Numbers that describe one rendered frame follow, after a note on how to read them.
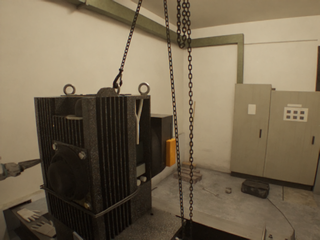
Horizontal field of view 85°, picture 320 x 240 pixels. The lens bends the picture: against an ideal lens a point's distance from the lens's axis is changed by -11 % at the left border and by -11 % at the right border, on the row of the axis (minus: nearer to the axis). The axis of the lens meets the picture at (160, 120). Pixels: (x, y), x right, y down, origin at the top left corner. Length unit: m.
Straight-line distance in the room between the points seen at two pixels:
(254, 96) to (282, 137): 0.82
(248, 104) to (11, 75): 3.29
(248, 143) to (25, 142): 3.27
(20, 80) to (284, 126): 3.56
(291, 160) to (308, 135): 0.49
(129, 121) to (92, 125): 0.23
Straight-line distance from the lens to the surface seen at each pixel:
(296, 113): 3.59
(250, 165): 3.81
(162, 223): 1.20
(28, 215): 1.90
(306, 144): 3.69
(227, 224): 1.65
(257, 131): 3.63
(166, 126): 1.14
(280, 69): 3.81
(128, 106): 0.96
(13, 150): 1.95
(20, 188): 2.07
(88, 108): 0.80
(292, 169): 3.80
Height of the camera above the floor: 1.64
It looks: 9 degrees down
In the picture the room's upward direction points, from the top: straight up
